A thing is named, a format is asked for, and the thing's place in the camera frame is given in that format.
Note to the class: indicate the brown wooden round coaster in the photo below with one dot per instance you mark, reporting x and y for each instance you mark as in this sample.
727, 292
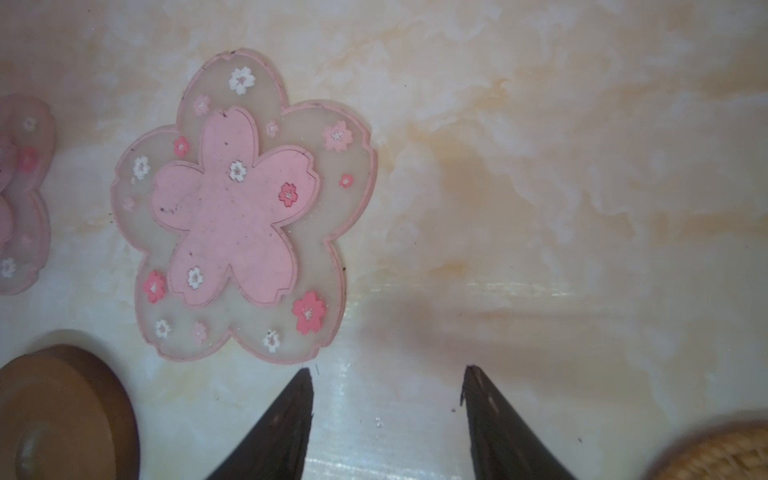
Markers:
66, 415

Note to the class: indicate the woven rattan round coaster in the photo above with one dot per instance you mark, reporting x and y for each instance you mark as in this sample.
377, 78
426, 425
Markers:
734, 450

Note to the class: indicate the pink flower coaster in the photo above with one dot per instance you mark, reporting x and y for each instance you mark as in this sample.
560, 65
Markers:
28, 138
236, 209

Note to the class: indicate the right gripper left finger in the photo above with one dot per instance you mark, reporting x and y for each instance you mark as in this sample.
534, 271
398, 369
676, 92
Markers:
276, 446

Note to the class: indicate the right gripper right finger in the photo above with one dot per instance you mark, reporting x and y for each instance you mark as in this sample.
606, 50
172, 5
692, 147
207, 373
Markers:
503, 446

